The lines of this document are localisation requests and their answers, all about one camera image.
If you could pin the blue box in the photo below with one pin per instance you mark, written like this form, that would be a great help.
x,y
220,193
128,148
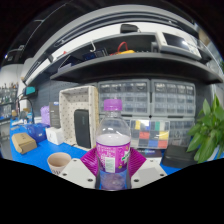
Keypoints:
x,y
36,132

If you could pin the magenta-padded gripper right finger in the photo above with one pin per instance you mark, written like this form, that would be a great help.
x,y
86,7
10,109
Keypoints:
x,y
150,171

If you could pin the small black device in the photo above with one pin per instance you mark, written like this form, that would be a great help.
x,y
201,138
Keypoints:
x,y
129,28

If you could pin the clear box of coloured parts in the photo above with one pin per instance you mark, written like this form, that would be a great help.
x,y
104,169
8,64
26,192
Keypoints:
x,y
150,134

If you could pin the dark shelf unit with bottles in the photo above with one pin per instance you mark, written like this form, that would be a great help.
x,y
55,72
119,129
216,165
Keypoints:
x,y
7,100

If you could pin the dark grey upright box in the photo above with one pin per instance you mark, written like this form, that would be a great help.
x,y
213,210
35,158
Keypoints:
x,y
54,115

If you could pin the small brown cardboard box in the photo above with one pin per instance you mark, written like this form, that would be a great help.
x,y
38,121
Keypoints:
x,y
23,143

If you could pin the purple bag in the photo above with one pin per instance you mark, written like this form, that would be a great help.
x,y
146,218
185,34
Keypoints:
x,y
45,116

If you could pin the black box with white label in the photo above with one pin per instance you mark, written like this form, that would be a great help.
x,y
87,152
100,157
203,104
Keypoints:
x,y
151,153

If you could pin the clear bottle with purple cap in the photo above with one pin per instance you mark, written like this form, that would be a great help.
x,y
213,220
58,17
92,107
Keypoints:
x,y
113,156

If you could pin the grey small-parts drawer cabinet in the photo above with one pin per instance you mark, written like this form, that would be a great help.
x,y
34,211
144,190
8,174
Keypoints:
x,y
125,93
173,98
181,131

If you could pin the small white box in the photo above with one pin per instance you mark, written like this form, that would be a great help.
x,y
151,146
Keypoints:
x,y
55,136

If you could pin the beige patterned mug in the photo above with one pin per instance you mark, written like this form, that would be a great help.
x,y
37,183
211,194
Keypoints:
x,y
58,163

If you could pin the flat black case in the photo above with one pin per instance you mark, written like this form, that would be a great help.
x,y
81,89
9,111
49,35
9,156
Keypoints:
x,y
176,156

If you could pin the white oscilloscope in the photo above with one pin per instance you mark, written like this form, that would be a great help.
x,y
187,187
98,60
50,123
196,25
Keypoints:
x,y
178,43

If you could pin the green potted plant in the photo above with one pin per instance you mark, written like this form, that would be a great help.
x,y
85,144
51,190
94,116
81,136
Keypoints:
x,y
208,133

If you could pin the white perforated tray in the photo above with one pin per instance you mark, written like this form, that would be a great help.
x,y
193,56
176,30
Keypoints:
x,y
68,113

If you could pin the dark grey workbench shelf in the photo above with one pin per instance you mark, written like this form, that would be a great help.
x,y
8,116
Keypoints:
x,y
133,66

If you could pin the small teal box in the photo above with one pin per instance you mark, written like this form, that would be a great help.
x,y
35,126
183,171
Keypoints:
x,y
30,91

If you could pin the black rectangular speaker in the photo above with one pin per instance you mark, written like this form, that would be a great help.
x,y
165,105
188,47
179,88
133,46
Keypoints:
x,y
82,128

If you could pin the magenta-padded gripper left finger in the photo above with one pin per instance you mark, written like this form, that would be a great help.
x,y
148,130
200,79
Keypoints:
x,y
76,171

